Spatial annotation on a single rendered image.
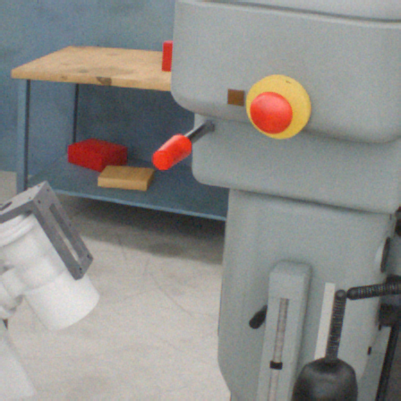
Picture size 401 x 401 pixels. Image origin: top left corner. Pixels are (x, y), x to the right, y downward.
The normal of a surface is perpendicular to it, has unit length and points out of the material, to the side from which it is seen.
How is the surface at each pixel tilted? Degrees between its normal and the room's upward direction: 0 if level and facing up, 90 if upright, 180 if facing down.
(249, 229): 90
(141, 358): 0
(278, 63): 90
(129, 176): 0
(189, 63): 90
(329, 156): 90
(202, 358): 0
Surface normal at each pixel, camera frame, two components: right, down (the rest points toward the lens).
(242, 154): -0.32, 0.31
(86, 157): -0.62, 0.24
